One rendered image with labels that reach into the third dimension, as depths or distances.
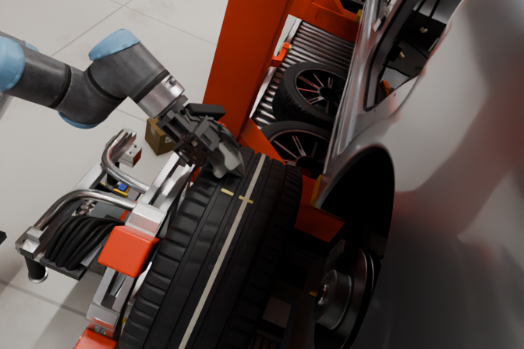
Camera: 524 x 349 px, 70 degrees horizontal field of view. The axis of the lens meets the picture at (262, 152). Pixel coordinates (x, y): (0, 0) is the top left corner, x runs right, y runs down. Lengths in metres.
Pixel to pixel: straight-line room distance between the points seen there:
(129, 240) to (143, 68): 0.31
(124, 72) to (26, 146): 1.74
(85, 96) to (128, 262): 0.32
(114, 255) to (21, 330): 1.21
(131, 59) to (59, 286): 1.40
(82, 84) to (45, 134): 1.72
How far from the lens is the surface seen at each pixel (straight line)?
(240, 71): 1.20
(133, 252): 0.73
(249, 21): 1.12
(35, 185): 2.27
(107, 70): 0.75
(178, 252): 0.75
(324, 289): 1.12
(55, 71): 0.77
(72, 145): 2.43
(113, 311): 0.86
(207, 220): 0.76
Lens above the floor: 1.80
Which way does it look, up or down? 44 degrees down
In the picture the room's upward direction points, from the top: 24 degrees clockwise
